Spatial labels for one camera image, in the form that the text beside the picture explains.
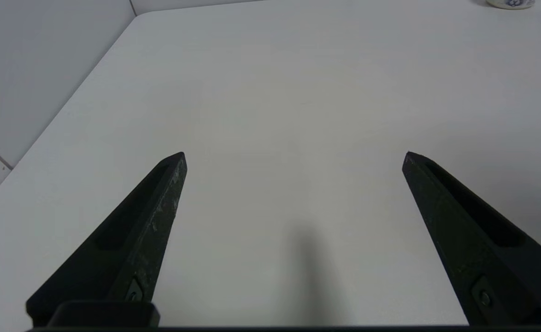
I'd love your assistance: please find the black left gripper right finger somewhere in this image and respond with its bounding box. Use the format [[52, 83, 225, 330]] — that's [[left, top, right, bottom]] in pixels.
[[402, 151, 541, 326]]

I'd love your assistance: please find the white blue patterned cup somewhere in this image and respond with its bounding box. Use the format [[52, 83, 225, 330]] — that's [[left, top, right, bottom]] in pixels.
[[485, 0, 536, 10]]

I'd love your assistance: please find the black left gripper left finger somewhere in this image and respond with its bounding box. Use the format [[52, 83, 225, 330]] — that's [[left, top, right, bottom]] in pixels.
[[25, 151, 188, 327]]

